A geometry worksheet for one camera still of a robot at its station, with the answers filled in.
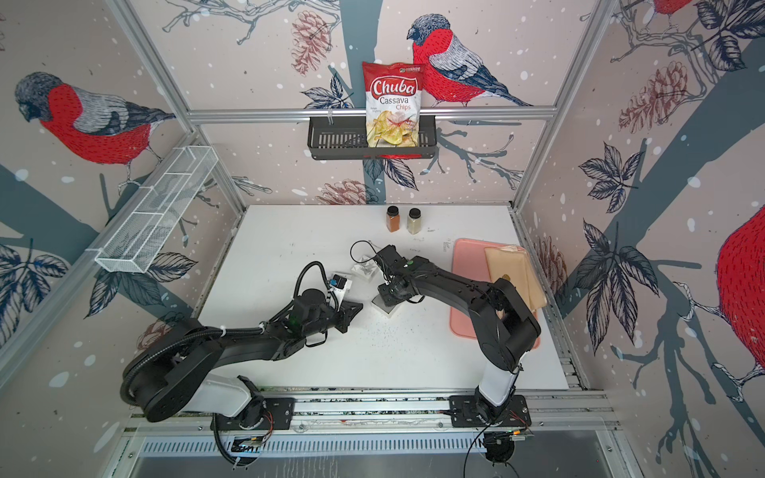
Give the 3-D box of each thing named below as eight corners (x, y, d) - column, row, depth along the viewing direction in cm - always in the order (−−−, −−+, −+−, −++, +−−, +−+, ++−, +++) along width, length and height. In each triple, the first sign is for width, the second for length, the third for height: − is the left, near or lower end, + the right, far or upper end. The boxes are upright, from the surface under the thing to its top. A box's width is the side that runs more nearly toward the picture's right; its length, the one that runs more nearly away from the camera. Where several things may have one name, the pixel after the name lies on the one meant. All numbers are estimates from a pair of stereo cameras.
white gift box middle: (352, 274, 102) (351, 268, 99) (361, 260, 106) (360, 255, 103) (368, 280, 100) (368, 275, 98) (376, 267, 104) (376, 261, 101)
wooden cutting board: (498, 310, 95) (500, 307, 93) (482, 249, 111) (484, 245, 109) (546, 310, 95) (549, 306, 93) (524, 249, 111) (526, 245, 109)
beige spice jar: (409, 236, 114) (410, 218, 106) (406, 226, 117) (407, 208, 109) (420, 234, 115) (422, 215, 107) (417, 224, 118) (418, 206, 110)
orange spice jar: (387, 232, 115) (386, 214, 107) (387, 224, 118) (387, 205, 110) (399, 232, 115) (399, 214, 107) (399, 224, 118) (399, 205, 110)
